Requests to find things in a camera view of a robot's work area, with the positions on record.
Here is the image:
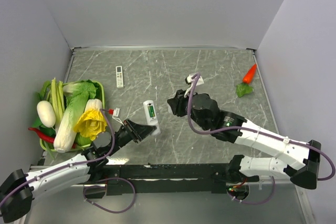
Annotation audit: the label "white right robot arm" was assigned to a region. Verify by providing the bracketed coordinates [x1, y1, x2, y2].
[167, 90, 321, 189]

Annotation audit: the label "red chili pepper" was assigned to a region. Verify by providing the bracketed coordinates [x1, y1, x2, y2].
[28, 127, 54, 144]

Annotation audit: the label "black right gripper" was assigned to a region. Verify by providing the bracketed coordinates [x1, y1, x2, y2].
[167, 86, 209, 131]

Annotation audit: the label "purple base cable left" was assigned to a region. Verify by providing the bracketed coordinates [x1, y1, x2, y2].
[82, 177, 136, 213]

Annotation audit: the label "white eggplant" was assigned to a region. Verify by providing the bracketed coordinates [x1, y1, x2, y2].
[37, 101, 56, 127]

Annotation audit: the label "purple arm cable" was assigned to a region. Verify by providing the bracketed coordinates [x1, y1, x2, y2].
[0, 108, 116, 209]
[187, 72, 336, 182]

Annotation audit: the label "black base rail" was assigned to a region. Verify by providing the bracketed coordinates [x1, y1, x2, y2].
[72, 163, 260, 198]

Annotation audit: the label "small white remote control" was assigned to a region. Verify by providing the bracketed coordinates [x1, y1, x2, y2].
[115, 66, 124, 89]

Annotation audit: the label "yellow green napa cabbage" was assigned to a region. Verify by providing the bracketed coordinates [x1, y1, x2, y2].
[73, 99, 107, 141]

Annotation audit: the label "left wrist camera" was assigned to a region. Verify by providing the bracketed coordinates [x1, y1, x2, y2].
[112, 108, 123, 125]

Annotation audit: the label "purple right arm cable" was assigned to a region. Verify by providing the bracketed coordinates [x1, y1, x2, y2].
[187, 72, 336, 182]

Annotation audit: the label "large green napa cabbage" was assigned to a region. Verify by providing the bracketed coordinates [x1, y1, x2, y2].
[54, 80, 100, 153]

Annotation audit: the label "pale green celery stalks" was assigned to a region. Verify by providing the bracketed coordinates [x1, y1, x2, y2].
[50, 78, 65, 125]

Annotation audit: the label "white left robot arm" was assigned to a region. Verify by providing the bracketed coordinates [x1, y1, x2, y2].
[1, 119, 157, 223]

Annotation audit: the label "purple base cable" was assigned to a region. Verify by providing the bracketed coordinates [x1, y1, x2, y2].
[228, 176, 276, 206]
[82, 177, 136, 213]

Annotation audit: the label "green plastic basket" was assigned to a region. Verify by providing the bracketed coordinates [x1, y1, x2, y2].
[33, 81, 104, 152]

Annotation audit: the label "orange toy carrot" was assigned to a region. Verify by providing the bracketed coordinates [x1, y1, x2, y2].
[242, 64, 257, 84]

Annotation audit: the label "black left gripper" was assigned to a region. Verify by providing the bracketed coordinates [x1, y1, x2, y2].
[106, 118, 156, 156]

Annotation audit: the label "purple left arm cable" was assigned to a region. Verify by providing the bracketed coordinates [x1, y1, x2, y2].
[0, 108, 116, 209]

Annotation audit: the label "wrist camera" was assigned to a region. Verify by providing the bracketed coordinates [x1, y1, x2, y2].
[112, 108, 123, 125]
[184, 73, 204, 97]

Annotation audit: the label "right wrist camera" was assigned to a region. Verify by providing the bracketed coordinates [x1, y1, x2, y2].
[184, 73, 204, 97]

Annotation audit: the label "green battery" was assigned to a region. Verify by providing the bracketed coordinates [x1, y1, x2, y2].
[148, 105, 155, 118]
[149, 105, 156, 118]

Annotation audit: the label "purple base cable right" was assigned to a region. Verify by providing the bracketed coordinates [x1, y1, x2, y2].
[228, 176, 276, 206]

